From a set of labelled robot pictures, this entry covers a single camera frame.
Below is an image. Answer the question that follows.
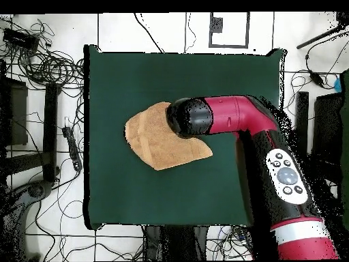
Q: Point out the tan terry cloth towel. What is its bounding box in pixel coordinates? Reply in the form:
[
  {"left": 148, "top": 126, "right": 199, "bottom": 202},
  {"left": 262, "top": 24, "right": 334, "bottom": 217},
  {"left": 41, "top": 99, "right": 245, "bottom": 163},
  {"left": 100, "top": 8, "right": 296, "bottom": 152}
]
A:
[{"left": 124, "top": 101, "right": 213, "bottom": 171}]

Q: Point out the dark green table cloth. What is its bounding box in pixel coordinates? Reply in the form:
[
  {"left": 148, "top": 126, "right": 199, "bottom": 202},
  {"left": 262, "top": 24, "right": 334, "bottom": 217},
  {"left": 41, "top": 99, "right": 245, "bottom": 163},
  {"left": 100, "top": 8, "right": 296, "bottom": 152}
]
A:
[{"left": 82, "top": 44, "right": 287, "bottom": 230}]

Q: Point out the black power strip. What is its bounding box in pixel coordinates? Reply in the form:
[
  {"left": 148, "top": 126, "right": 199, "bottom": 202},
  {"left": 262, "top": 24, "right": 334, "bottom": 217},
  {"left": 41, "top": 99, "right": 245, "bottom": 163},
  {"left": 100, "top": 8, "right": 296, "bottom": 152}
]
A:
[{"left": 61, "top": 126, "right": 83, "bottom": 172}]

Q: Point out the black metal stand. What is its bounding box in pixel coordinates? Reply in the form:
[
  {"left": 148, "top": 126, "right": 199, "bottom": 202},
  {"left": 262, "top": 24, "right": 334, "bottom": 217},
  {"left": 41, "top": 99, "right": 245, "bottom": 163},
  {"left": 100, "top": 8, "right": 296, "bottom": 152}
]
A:
[
  {"left": 0, "top": 58, "right": 62, "bottom": 189},
  {"left": 294, "top": 91, "right": 345, "bottom": 189}
]

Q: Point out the dark grey square tag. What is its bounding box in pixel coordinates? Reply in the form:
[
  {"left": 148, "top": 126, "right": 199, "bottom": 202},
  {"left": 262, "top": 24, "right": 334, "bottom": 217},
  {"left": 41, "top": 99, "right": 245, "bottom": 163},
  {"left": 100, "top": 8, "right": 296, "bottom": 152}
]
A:
[{"left": 209, "top": 16, "right": 224, "bottom": 34}]

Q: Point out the black power adapter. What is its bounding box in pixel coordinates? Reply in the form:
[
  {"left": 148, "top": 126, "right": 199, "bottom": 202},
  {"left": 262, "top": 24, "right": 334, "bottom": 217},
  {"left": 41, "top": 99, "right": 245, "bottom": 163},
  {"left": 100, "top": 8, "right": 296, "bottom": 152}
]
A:
[{"left": 308, "top": 70, "right": 325, "bottom": 87}]

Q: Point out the black tripod rod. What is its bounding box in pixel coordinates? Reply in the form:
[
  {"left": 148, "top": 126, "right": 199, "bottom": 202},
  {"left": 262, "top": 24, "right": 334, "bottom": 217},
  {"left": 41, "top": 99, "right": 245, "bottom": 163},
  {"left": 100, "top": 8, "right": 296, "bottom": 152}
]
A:
[{"left": 296, "top": 12, "right": 349, "bottom": 50}]

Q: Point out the small blue object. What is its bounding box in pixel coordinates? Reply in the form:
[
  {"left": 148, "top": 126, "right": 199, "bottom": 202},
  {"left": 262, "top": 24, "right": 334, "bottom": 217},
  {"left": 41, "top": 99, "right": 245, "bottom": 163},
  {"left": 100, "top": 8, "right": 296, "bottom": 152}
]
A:
[{"left": 333, "top": 76, "right": 344, "bottom": 93}]

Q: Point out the black electronics box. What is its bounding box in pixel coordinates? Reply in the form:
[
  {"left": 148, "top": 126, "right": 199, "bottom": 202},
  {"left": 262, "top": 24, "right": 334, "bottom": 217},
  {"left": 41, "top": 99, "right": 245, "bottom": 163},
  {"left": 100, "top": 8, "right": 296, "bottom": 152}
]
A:
[{"left": 2, "top": 27, "right": 40, "bottom": 53}]

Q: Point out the grey square frame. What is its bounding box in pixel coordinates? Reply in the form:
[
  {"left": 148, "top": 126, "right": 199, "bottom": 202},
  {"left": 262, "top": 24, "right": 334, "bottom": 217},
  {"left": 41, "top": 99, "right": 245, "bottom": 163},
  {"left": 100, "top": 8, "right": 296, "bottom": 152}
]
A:
[{"left": 209, "top": 12, "right": 251, "bottom": 49}]

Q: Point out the long black cable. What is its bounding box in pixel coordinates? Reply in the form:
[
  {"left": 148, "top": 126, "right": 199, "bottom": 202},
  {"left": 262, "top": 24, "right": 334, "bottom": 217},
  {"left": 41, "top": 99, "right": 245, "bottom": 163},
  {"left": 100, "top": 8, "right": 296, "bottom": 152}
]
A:
[{"left": 132, "top": 12, "right": 165, "bottom": 54}]

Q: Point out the grey pedestal leg round foot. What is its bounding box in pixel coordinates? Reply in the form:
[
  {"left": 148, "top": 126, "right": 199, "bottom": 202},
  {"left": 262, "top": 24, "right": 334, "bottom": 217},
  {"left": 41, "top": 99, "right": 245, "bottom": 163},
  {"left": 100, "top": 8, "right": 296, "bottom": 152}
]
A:
[{"left": 0, "top": 179, "right": 55, "bottom": 262}]

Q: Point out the tangled black cable bundle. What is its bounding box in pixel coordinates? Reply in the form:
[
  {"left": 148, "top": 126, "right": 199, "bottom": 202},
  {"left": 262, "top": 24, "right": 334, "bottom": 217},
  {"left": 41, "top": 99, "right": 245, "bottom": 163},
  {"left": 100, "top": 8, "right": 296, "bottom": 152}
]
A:
[{"left": 0, "top": 16, "right": 85, "bottom": 91}]

